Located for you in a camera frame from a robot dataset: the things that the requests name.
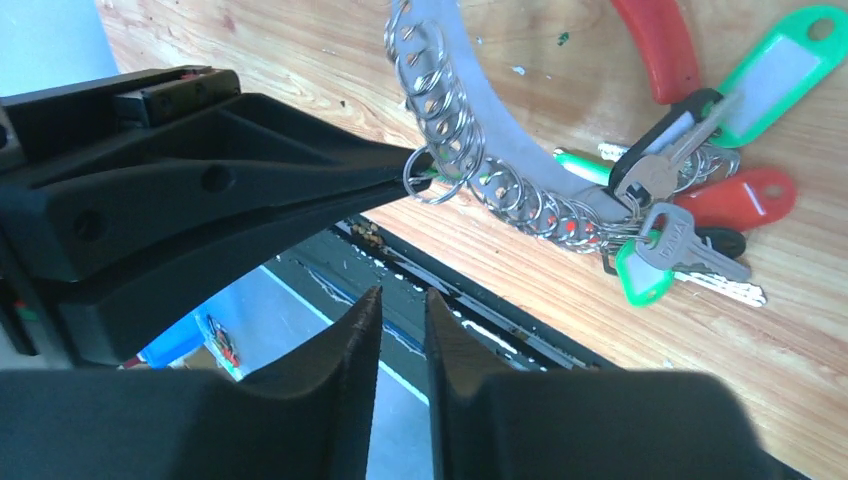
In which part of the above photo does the silver key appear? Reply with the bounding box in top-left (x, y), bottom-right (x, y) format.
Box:
top-left (635, 202), bottom-right (752, 282)

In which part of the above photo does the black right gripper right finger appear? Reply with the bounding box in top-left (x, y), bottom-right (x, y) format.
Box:
top-left (424, 289), bottom-right (799, 479)

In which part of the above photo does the black key tag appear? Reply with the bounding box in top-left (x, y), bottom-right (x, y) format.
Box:
top-left (604, 88), bottom-right (723, 197)

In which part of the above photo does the large green key tag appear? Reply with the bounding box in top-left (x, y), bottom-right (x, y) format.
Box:
top-left (713, 5), bottom-right (847, 149)

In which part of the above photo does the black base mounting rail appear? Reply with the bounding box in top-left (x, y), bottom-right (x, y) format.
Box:
top-left (264, 215), bottom-right (624, 412)

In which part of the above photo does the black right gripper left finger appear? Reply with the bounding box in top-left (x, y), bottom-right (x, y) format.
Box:
top-left (1, 287), bottom-right (383, 479)

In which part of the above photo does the red key tag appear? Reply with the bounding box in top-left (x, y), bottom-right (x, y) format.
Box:
top-left (673, 167), bottom-right (798, 232)

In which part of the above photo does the metal key organizer ring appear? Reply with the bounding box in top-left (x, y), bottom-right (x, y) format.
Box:
top-left (384, 0), bottom-right (704, 256)

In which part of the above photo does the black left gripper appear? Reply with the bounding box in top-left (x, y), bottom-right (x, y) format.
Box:
top-left (1, 66), bottom-right (410, 368)

